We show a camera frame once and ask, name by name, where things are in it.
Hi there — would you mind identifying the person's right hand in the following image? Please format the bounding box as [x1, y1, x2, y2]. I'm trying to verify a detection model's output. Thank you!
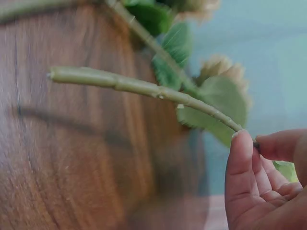
[224, 128, 307, 230]

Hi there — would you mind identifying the artificial flower with green stem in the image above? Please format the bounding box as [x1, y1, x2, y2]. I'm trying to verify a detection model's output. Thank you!
[0, 0, 221, 36]
[47, 66, 299, 184]
[105, 0, 252, 111]

